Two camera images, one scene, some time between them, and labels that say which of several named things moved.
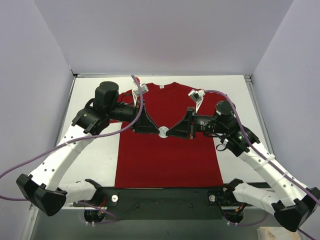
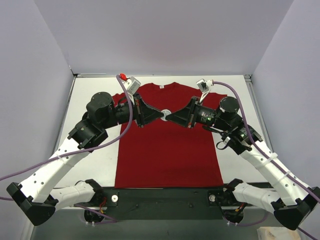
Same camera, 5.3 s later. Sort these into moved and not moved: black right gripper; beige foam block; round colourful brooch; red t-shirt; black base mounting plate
Moved: black right gripper; round colourful brooch
Not moved: black base mounting plate; red t-shirt; beige foam block
